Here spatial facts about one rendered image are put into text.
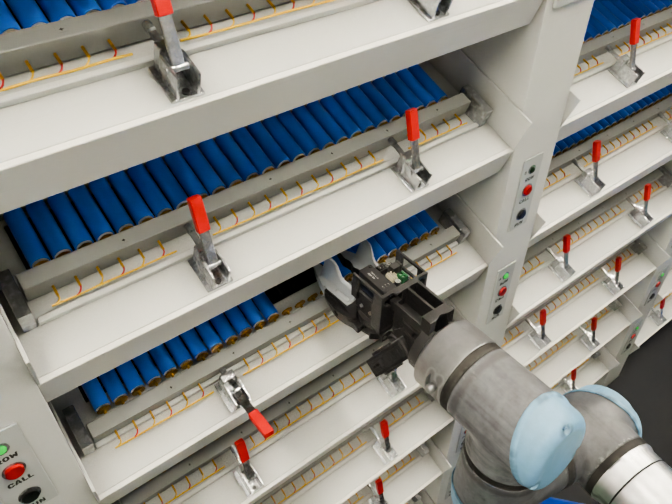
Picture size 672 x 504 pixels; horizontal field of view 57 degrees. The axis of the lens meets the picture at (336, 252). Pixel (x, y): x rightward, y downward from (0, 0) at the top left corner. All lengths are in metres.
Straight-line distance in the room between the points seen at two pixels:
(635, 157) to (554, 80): 0.46
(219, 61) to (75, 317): 0.26
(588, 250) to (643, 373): 0.87
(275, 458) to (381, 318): 0.32
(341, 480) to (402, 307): 0.52
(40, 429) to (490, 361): 0.43
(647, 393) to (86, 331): 1.76
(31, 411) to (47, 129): 0.25
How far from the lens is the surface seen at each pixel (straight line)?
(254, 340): 0.77
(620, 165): 1.23
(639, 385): 2.11
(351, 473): 1.17
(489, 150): 0.82
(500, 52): 0.82
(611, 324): 1.79
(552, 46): 0.81
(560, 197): 1.11
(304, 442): 0.96
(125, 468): 0.75
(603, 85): 1.02
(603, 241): 1.38
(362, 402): 1.00
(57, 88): 0.50
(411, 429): 1.22
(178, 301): 0.61
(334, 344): 0.82
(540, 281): 1.24
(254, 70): 0.53
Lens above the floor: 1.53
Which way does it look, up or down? 41 degrees down
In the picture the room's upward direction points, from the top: straight up
